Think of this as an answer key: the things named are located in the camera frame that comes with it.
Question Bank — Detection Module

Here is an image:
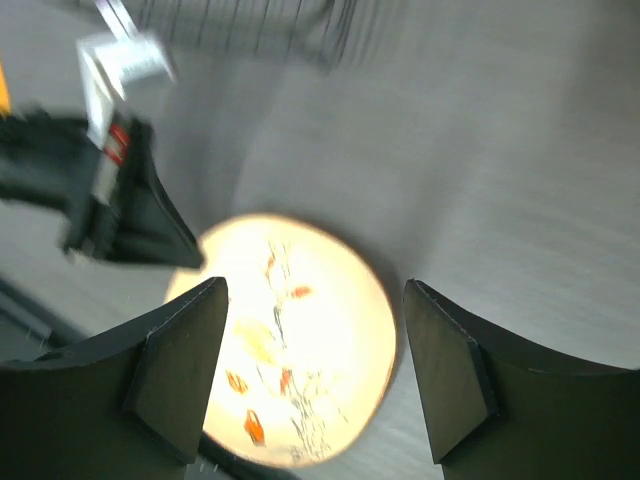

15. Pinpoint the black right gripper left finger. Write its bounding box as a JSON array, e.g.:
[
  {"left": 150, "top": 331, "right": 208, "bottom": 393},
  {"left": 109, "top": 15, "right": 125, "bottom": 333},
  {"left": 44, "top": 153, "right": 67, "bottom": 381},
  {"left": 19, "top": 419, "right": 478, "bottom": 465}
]
[{"left": 1, "top": 278, "right": 228, "bottom": 479}]

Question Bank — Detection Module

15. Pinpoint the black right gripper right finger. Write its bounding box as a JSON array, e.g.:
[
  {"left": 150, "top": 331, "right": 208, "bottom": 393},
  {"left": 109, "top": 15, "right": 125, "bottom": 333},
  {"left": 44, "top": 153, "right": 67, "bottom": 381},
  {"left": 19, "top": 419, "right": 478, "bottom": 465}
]
[{"left": 403, "top": 279, "right": 639, "bottom": 479}]

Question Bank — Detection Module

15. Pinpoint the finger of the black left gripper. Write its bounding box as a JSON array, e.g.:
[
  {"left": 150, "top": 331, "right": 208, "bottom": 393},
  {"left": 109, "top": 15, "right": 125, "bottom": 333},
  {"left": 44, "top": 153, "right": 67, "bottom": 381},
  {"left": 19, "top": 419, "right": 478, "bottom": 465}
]
[{"left": 107, "top": 119, "right": 204, "bottom": 268}]

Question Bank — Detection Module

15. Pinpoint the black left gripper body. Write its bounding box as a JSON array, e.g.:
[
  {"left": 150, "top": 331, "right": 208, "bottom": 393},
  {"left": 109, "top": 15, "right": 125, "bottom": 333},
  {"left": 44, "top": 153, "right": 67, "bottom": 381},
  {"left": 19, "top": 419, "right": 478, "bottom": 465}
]
[{"left": 1, "top": 112, "right": 145, "bottom": 260}]

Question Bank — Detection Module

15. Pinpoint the beige bird plate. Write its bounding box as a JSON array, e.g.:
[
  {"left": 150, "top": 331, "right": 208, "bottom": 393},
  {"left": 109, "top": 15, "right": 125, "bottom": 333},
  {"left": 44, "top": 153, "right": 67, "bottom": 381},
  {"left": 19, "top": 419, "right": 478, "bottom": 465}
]
[{"left": 165, "top": 214, "right": 397, "bottom": 468}]

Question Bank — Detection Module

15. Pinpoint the black wire dish rack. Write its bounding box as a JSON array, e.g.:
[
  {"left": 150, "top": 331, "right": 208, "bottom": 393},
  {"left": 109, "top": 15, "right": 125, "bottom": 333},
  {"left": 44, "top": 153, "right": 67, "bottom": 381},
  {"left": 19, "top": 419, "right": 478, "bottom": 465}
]
[{"left": 129, "top": 0, "right": 357, "bottom": 69}]

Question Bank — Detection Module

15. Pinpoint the orange envelope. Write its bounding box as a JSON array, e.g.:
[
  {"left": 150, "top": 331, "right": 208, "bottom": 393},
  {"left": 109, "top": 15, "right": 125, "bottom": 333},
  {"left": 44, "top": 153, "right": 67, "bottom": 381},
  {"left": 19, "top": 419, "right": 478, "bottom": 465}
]
[{"left": 0, "top": 64, "right": 11, "bottom": 115}]

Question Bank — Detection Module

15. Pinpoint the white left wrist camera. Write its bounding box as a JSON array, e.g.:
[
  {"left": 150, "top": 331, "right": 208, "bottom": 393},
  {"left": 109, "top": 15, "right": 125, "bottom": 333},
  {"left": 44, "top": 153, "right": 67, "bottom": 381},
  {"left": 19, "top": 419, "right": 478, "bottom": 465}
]
[{"left": 76, "top": 1, "right": 176, "bottom": 148}]

